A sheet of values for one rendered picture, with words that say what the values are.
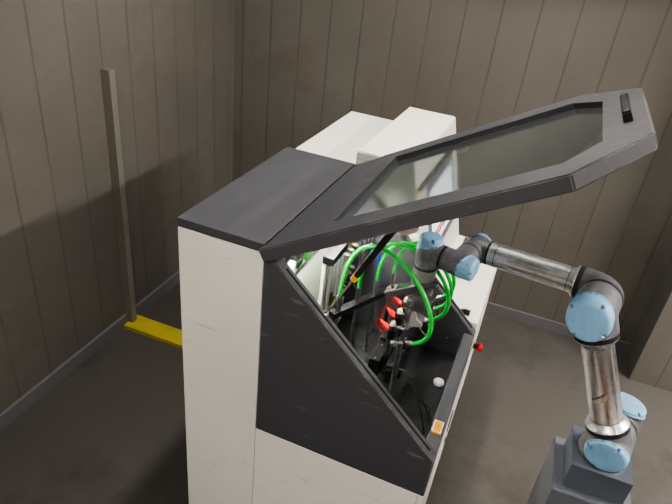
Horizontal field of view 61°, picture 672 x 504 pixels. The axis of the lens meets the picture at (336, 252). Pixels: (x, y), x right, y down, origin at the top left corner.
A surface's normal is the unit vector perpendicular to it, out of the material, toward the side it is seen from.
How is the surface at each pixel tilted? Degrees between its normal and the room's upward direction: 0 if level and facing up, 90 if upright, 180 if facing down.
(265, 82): 90
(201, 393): 90
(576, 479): 90
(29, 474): 0
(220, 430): 90
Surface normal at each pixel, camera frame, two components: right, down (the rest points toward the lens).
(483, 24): -0.36, 0.44
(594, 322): -0.60, 0.24
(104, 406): 0.11, -0.86
